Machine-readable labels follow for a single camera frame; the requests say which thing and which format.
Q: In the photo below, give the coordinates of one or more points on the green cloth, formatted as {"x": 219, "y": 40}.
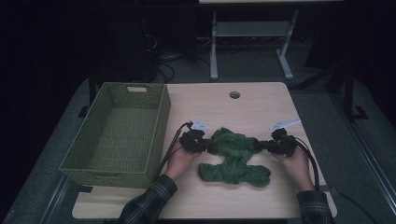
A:
{"x": 235, "y": 149}

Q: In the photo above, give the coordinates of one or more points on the black metal stand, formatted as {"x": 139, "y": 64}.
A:
{"x": 92, "y": 90}
{"x": 349, "y": 93}

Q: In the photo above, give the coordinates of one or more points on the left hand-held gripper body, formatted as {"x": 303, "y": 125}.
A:
{"x": 193, "y": 141}

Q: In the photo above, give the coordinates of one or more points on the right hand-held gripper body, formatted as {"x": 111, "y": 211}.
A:
{"x": 281, "y": 144}

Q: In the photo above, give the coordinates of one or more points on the person's left hand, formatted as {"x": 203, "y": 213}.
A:
{"x": 179, "y": 163}

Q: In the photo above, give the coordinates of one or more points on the metal floor rail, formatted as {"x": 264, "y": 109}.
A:
{"x": 54, "y": 199}
{"x": 367, "y": 149}

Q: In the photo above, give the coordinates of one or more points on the person's right hand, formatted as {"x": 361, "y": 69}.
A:
{"x": 297, "y": 171}

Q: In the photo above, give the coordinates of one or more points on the green woven basket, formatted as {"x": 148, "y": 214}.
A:
{"x": 124, "y": 130}

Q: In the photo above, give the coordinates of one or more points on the white metal stand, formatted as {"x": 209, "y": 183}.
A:
{"x": 213, "y": 46}

